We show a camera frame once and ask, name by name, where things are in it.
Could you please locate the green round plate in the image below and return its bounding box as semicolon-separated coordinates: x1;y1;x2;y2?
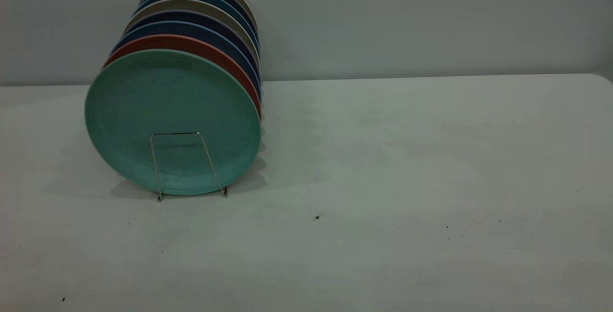
85;49;261;196

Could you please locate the pink round plate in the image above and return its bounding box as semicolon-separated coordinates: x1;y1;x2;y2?
102;34;262;121

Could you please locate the metal wire plate rack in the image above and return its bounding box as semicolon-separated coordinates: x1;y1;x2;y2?
149;131;228;201

